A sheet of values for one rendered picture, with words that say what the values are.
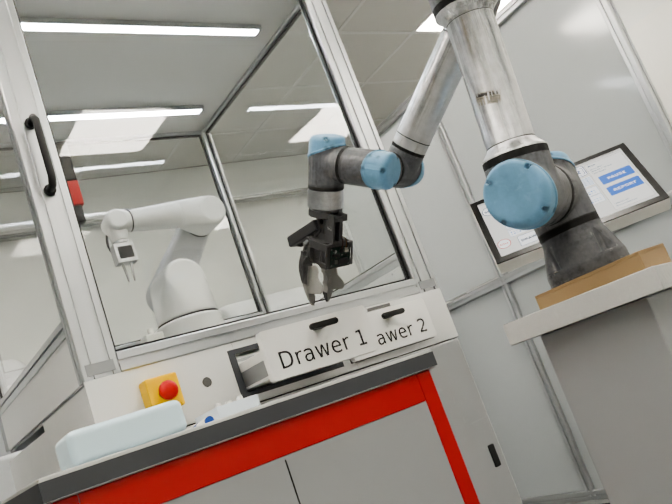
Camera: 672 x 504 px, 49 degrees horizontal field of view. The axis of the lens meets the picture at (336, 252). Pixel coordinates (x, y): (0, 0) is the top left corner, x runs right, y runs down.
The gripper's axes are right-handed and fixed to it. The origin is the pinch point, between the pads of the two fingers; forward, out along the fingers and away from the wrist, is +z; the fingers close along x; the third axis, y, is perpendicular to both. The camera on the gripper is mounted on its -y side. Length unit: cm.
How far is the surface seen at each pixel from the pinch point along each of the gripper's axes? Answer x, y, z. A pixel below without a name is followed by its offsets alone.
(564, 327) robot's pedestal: 15, 51, -6
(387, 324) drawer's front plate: 31.0, -10.7, 17.2
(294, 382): -0.3, -8.3, 23.9
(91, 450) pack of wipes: -65, 41, -5
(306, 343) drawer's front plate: -3.9, 1.3, 9.6
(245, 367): -12.5, -10.2, 17.4
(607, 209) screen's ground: 101, 6, -8
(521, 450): 171, -64, 131
